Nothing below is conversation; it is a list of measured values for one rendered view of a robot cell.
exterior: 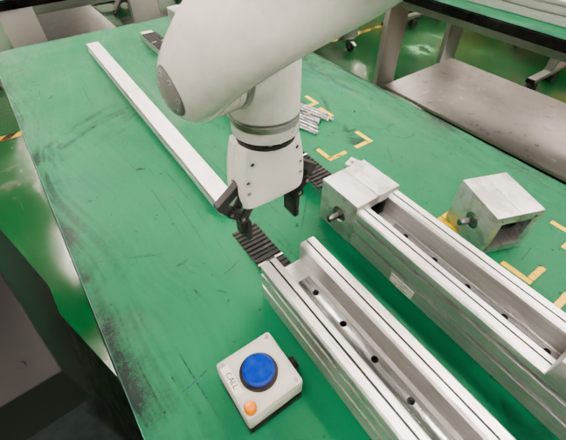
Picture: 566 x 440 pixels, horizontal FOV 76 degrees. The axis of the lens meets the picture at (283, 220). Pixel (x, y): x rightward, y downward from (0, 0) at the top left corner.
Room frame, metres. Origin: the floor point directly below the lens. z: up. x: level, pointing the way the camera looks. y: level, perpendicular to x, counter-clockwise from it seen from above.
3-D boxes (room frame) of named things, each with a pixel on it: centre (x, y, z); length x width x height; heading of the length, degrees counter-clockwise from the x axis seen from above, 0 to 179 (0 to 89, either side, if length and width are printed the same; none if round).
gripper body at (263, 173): (0.39, 0.02, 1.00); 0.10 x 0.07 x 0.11; 125
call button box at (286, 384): (0.17, 0.02, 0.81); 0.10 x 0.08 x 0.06; 125
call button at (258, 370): (0.17, 0.03, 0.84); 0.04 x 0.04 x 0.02
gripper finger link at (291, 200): (0.42, -0.02, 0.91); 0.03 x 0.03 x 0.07; 35
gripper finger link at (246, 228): (0.36, 0.07, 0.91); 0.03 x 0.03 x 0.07; 35
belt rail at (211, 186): (0.90, 0.38, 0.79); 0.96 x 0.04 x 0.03; 35
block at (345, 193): (0.48, -0.13, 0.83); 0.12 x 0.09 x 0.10; 125
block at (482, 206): (0.45, -0.36, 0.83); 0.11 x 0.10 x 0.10; 104
